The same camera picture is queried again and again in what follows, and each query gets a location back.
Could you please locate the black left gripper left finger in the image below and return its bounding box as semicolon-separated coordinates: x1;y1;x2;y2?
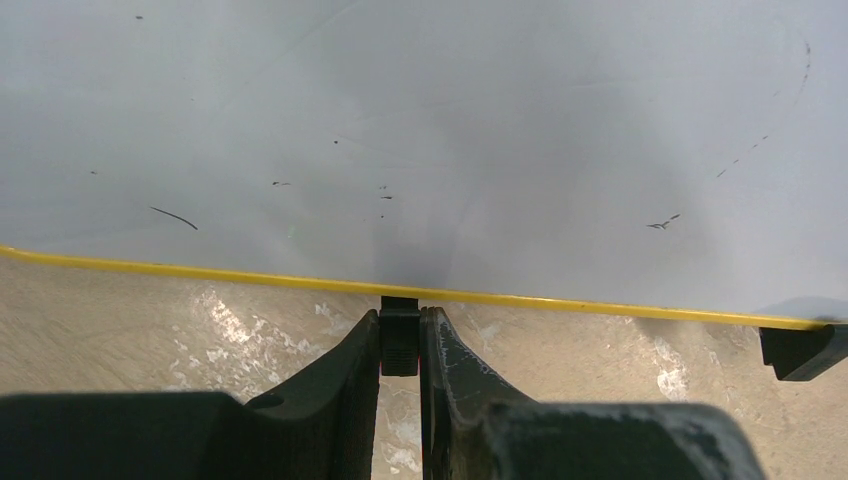
1;311;379;479

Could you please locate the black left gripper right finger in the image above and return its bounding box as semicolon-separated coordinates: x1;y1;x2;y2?
420;307;765;479

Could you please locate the yellow framed whiteboard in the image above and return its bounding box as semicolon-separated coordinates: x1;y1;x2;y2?
1;1;847;329

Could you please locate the black metal whiteboard stand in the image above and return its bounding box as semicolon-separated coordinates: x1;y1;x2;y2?
379;296;847;382

